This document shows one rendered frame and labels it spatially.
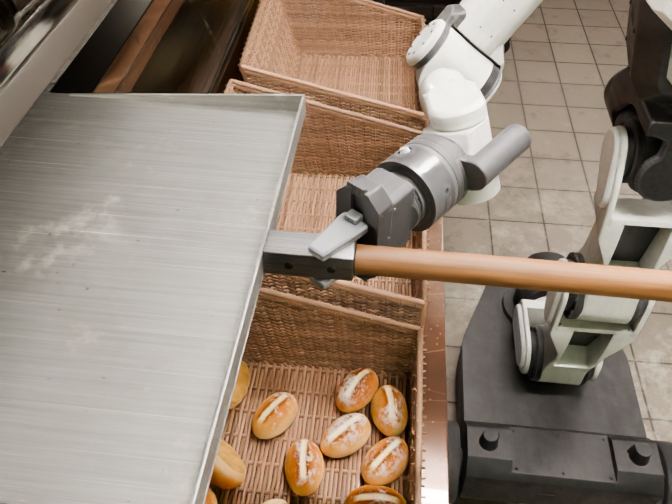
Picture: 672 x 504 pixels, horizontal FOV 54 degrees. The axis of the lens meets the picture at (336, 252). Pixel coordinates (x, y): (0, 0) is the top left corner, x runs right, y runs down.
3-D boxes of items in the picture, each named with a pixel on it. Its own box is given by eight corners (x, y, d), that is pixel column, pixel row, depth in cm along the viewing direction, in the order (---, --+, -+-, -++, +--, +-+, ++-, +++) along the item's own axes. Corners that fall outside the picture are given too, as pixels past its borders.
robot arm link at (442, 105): (430, 118, 73) (419, 82, 84) (446, 189, 77) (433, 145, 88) (489, 103, 72) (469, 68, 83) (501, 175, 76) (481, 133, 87)
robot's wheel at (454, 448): (434, 419, 179) (442, 418, 160) (453, 421, 179) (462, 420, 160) (430, 497, 174) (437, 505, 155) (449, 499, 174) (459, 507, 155)
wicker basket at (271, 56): (245, 158, 177) (234, 65, 157) (273, 54, 216) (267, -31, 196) (426, 166, 174) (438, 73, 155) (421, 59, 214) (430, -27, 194)
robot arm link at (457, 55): (408, 116, 86) (398, 74, 103) (464, 161, 90) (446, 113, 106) (464, 52, 82) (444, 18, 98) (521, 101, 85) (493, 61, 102)
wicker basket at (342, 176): (185, 338, 134) (159, 242, 115) (238, 168, 174) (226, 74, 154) (423, 356, 131) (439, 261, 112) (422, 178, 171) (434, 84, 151)
